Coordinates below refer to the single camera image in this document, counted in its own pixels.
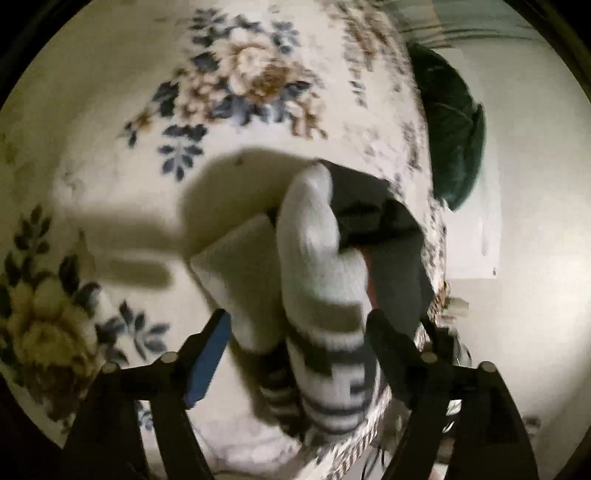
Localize white headboard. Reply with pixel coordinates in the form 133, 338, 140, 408
441, 198, 506, 280

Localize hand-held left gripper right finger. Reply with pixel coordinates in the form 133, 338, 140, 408
365, 308, 539, 480

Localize black and white sweater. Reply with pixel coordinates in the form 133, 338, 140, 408
190, 158, 437, 446

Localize dark green blanket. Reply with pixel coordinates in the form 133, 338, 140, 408
406, 44, 488, 212

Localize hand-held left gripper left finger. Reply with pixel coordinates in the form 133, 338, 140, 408
62, 308, 232, 480

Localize floral quilt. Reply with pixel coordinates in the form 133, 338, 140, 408
0, 0, 451, 476

